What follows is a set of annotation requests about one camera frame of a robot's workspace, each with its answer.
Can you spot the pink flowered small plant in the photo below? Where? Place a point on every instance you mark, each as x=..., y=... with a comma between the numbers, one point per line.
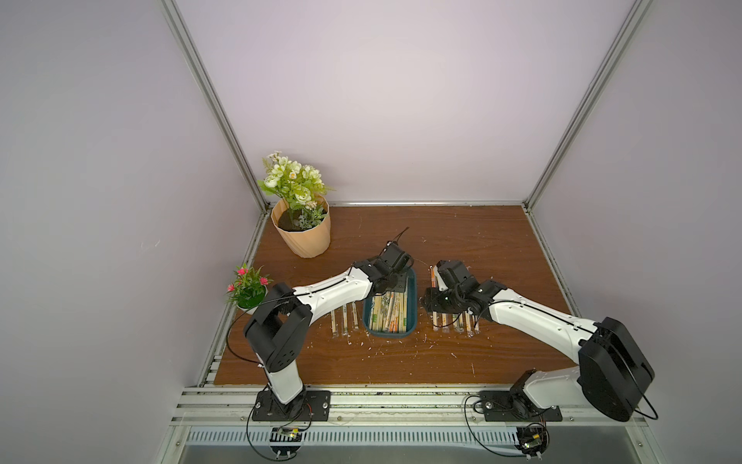
x=249, y=288

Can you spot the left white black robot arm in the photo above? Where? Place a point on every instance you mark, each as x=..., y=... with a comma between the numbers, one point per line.
x=278, y=327

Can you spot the aluminium corner frame post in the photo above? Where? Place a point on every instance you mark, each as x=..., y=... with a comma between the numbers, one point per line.
x=618, y=47
x=179, y=29

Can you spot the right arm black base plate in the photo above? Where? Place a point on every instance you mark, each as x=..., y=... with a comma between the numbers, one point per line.
x=493, y=406

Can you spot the large beige ribbed flower pot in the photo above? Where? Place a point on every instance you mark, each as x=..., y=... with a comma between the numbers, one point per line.
x=311, y=242

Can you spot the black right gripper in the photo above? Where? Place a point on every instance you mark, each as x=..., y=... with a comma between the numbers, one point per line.
x=438, y=299

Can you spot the left small circuit board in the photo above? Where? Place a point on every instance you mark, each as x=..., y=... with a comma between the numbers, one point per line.
x=285, y=442

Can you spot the teal plastic storage box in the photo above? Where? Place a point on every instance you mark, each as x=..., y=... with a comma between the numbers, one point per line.
x=409, y=285

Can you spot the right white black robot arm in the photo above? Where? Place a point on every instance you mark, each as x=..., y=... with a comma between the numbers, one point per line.
x=609, y=373

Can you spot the white slotted cable duct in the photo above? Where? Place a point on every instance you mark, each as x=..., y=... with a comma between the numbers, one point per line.
x=345, y=436

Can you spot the right small circuit board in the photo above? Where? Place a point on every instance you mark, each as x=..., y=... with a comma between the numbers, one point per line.
x=533, y=440

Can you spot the aluminium front rail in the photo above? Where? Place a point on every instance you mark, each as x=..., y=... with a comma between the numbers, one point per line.
x=350, y=405

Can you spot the white green artificial flowers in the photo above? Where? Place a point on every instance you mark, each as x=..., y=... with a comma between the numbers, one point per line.
x=300, y=186

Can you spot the wrapped chopsticks pile in box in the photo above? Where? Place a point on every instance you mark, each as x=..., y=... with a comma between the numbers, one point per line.
x=388, y=314

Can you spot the aluminium corner frame post right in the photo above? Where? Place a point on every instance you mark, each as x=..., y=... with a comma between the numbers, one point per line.
x=618, y=47

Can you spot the aluminium corner frame post left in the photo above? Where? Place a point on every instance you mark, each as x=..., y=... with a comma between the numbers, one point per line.
x=179, y=29

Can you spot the small circuit board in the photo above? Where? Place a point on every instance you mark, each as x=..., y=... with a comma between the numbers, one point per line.
x=533, y=440
x=285, y=442

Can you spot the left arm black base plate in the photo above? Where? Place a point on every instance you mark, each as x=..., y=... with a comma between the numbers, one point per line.
x=311, y=405

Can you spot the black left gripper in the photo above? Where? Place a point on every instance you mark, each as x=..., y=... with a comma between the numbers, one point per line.
x=401, y=284

